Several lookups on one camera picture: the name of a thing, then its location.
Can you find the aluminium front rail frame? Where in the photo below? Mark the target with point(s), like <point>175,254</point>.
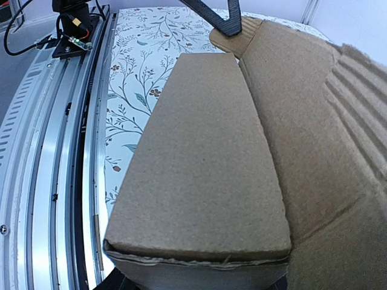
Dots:
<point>53,213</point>

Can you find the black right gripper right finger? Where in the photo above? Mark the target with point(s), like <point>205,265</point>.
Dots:
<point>281,284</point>

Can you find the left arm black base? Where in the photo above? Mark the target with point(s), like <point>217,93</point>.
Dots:
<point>74,28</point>

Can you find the right aluminium corner post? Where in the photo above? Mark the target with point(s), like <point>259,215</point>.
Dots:
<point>310,11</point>

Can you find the brown cardboard box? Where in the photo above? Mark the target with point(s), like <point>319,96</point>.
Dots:
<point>262,161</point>

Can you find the floral patterned table mat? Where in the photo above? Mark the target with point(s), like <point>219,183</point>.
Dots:
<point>147,43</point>

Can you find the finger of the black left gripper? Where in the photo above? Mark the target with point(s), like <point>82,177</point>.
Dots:
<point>228,27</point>

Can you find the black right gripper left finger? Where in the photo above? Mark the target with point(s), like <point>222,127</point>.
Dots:
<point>116,281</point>

